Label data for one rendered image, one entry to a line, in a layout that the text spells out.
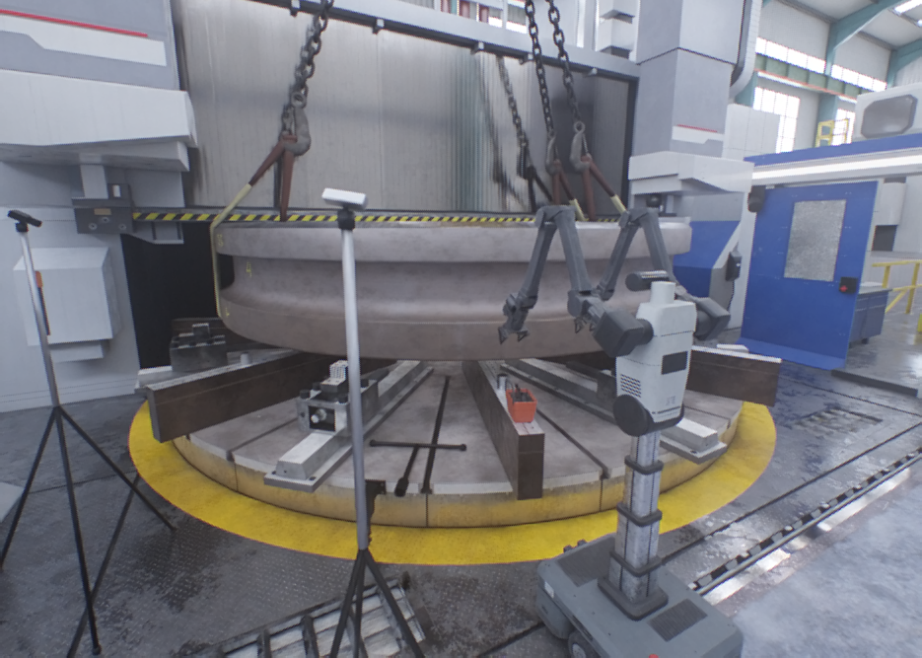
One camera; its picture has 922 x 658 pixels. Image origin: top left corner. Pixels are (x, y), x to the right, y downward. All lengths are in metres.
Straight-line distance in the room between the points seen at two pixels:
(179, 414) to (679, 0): 6.80
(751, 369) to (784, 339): 3.06
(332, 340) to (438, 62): 4.19
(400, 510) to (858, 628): 2.20
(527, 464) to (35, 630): 2.31
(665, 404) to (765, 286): 5.72
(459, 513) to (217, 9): 5.17
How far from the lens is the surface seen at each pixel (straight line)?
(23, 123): 3.67
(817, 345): 7.14
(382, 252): 2.85
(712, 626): 2.20
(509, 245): 2.82
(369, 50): 5.97
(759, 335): 7.42
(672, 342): 1.63
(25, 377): 5.92
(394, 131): 5.82
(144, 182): 4.51
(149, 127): 3.56
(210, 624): 2.60
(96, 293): 5.20
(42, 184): 4.64
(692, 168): 6.14
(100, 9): 4.19
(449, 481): 2.62
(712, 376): 4.31
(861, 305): 8.44
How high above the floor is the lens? 1.73
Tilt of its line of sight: 11 degrees down
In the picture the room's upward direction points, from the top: straight up
